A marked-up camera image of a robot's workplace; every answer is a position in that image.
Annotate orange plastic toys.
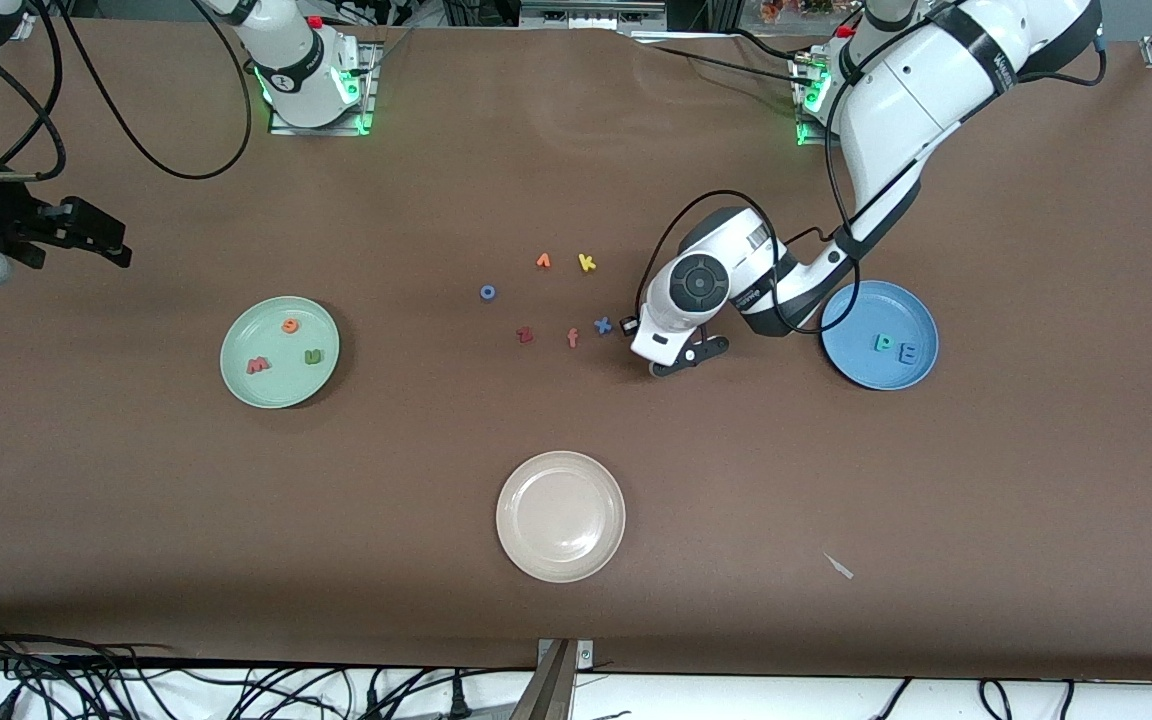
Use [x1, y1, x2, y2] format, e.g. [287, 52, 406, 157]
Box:
[758, 0, 837, 23]

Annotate beige plate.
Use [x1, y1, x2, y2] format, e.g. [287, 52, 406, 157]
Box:
[495, 450, 627, 584]

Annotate green plate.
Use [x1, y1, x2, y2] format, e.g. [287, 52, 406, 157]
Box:
[219, 295, 342, 410]

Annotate silver metal bracket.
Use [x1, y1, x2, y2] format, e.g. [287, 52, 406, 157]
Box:
[536, 638, 595, 671]

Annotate blue plate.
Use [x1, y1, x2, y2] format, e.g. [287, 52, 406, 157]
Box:
[820, 279, 940, 392]

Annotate thin black table cable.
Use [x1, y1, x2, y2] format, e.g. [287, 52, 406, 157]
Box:
[636, 40, 812, 81]
[726, 28, 802, 59]

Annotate brown table cover sheet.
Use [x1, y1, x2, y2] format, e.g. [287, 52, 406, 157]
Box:
[0, 18, 1152, 683]

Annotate tangle of black cables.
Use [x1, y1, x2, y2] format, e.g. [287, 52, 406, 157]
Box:
[0, 615, 537, 720]

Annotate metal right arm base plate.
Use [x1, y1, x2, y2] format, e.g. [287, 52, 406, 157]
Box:
[268, 40, 379, 137]

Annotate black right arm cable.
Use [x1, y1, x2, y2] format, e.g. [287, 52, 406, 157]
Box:
[0, 0, 253, 182]

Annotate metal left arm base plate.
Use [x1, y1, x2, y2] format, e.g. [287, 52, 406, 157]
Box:
[791, 45, 843, 147]

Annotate grey power strip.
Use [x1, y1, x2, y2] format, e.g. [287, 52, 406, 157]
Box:
[519, 0, 667, 29]

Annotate grey metal post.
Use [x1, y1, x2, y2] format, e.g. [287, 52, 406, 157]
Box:
[508, 640, 577, 720]

